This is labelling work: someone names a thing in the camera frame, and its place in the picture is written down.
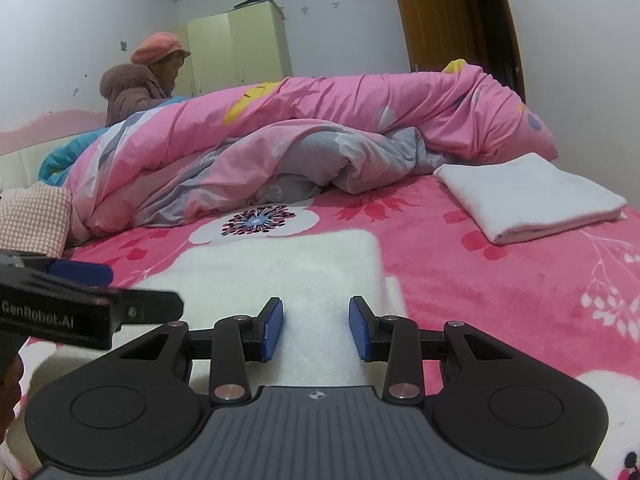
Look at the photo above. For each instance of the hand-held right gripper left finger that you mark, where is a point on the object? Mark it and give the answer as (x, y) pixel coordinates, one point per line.
(272, 330)

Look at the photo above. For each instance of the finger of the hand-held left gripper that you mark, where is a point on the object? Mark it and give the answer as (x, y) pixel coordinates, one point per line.
(150, 307)
(82, 272)

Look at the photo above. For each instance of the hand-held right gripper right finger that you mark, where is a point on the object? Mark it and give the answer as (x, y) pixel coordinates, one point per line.
(360, 330)

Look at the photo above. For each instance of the white fluffy sweater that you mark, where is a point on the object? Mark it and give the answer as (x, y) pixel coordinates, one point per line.
(310, 270)

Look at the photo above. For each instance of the pink checked pillow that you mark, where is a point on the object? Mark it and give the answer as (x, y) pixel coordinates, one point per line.
(35, 220)

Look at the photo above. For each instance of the blue printed quilt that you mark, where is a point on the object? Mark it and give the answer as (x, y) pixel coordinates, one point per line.
(60, 160)

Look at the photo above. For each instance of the pink and white headboard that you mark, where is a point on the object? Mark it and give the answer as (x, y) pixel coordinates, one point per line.
(45, 135)

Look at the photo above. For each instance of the pink fleece bed blanket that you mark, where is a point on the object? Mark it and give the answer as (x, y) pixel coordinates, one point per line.
(500, 300)

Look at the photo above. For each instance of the folded white cloth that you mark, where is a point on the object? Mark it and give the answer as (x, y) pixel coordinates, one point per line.
(530, 200)

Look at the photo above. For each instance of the pink floral quilt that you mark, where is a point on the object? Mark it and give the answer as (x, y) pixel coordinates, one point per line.
(325, 110)

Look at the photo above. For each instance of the pale yellow wardrobe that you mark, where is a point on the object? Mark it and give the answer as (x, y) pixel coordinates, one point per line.
(235, 45)

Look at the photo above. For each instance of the brown wooden door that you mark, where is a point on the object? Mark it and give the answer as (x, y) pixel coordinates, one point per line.
(440, 15)

